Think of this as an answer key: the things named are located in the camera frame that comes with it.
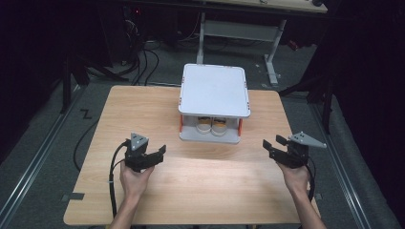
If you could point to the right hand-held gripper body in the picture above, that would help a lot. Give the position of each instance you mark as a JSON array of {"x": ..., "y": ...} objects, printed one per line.
[{"x": 296, "y": 151}]

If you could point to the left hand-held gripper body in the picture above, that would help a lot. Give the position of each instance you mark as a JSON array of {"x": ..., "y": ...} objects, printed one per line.
[{"x": 137, "y": 152}]

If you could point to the white shoe rack orange posts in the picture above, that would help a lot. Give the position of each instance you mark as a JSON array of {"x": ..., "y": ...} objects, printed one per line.
[{"x": 214, "y": 90}]

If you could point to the person's right hand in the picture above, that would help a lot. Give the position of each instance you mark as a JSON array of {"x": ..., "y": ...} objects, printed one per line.
[{"x": 294, "y": 179}]

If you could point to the person's left hand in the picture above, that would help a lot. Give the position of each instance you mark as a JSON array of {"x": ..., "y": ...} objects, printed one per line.
[{"x": 135, "y": 181}]

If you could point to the black metal stand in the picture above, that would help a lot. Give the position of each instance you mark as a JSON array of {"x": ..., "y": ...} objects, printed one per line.
[
  {"x": 324, "y": 101},
  {"x": 67, "y": 86}
]

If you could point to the black zigzag floor tape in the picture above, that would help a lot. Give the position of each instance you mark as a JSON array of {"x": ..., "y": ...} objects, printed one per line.
[{"x": 86, "y": 114}]

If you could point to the grey tape strip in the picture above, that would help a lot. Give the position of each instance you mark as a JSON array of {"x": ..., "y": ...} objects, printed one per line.
[{"x": 74, "y": 196}]

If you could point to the small red object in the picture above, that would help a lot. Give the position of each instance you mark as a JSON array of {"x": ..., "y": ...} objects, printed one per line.
[{"x": 293, "y": 45}]

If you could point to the white-framed wooden desk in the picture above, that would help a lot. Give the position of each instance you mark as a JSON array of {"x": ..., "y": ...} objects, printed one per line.
[{"x": 242, "y": 30}]

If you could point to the dark computer tower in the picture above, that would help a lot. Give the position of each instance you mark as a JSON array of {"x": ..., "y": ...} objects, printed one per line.
[{"x": 119, "y": 35}]

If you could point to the metal floor rail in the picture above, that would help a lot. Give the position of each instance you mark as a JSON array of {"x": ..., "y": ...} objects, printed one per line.
[
  {"x": 35, "y": 159},
  {"x": 340, "y": 171}
]

